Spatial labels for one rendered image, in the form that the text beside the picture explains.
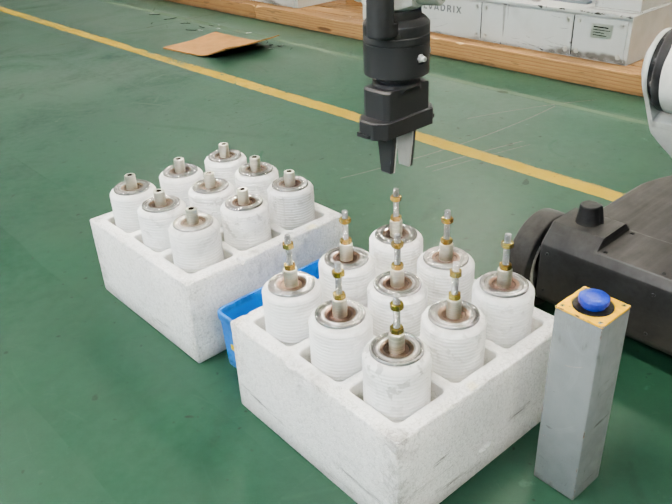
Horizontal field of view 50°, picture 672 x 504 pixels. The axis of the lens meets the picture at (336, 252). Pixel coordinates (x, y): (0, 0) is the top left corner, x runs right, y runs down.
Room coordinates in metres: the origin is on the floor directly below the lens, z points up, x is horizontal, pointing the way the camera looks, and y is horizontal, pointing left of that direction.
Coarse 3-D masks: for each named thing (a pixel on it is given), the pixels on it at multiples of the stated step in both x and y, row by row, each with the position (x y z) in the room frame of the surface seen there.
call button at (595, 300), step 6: (582, 294) 0.78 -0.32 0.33; (588, 294) 0.78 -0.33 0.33; (594, 294) 0.78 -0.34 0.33; (600, 294) 0.78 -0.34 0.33; (606, 294) 0.78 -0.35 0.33; (582, 300) 0.77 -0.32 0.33; (588, 300) 0.77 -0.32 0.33; (594, 300) 0.77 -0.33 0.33; (600, 300) 0.77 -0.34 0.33; (606, 300) 0.77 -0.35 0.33; (582, 306) 0.77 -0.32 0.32; (588, 306) 0.76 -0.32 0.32; (594, 306) 0.76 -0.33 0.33; (600, 306) 0.76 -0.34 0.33; (606, 306) 0.76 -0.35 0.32
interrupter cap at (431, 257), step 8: (432, 248) 1.06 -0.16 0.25; (456, 248) 1.05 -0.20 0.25; (424, 256) 1.03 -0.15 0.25; (432, 256) 1.03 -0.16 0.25; (456, 256) 1.03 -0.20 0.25; (464, 256) 1.03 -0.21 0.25; (432, 264) 1.00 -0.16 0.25; (440, 264) 1.00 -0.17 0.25; (448, 264) 1.00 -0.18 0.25; (464, 264) 1.00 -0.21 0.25
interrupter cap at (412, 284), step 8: (384, 272) 0.99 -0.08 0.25; (408, 272) 0.98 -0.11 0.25; (376, 280) 0.96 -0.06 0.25; (384, 280) 0.96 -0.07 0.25; (408, 280) 0.96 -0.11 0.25; (416, 280) 0.96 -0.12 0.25; (376, 288) 0.94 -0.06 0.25; (384, 288) 0.94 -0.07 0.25; (392, 288) 0.94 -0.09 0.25; (400, 288) 0.94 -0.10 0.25; (408, 288) 0.94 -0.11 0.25; (416, 288) 0.93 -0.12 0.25; (392, 296) 0.92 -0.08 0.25; (400, 296) 0.92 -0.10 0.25
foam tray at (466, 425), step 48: (240, 336) 0.96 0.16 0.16; (528, 336) 0.90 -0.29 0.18; (240, 384) 0.97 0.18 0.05; (288, 384) 0.86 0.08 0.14; (336, 384) 0.80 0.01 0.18; (432, 384) 0.80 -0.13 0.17; (480, 384) 0.79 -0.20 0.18; (528, 384) 0.86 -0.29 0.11; (288, 432) 0.87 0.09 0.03; (336, 432) 0.77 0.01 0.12; (384, 432) 0.70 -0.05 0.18; (432, 432) 0.72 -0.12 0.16; (480, 432) 0.79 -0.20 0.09; (336, 480) 0.78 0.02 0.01; (384, 480) 0.70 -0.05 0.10; (432, 480) 0.72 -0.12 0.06
